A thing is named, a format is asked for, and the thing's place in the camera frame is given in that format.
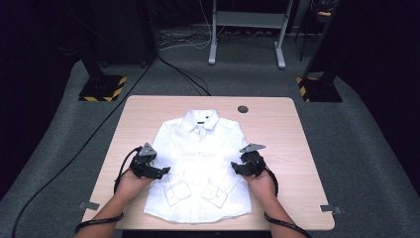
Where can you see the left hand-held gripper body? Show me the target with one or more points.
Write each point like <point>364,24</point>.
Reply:
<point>145,170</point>

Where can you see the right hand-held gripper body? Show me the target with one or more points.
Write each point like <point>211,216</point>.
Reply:
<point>254,165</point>

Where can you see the white button-up shirt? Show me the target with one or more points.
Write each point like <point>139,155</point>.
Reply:
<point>198,158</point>

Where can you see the person's left hand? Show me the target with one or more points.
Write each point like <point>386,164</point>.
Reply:
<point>130,186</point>

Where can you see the person's right hand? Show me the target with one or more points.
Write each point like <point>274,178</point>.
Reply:
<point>264,188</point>

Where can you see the grey tape piece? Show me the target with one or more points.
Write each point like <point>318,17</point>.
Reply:
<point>89,205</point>
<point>329,209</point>

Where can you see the black stand with striped base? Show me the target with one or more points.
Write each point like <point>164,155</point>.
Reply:
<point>100,87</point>
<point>322,90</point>

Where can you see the black equipment cabinet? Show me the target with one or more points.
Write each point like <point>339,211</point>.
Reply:
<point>125,33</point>

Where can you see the dark metal stand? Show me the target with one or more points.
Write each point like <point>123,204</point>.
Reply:
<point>315,20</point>

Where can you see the white metal table frame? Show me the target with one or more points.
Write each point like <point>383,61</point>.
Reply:
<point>213,49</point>

